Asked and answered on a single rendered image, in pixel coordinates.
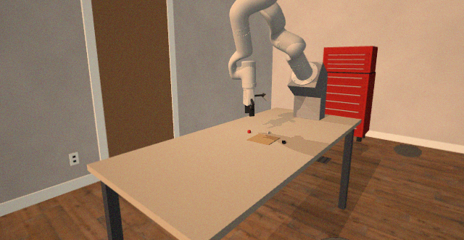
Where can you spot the tan square mat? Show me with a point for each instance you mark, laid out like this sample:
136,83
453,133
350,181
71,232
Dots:
263,139

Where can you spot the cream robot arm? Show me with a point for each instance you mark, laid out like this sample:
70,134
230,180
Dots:
304,72

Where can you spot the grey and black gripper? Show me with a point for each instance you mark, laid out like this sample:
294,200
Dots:
248,100

